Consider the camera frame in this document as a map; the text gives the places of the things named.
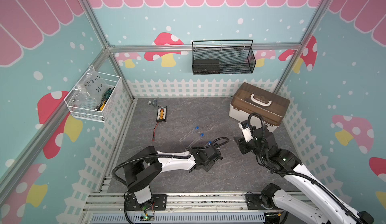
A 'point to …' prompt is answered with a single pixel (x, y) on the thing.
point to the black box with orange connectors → (162, 113)
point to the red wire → (154, 133)
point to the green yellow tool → (105, 97)
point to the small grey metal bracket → (154, 102)
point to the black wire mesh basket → (232, 60)
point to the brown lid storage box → (248, 98)
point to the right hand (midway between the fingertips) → (238, 135)
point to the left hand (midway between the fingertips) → (206, 161)
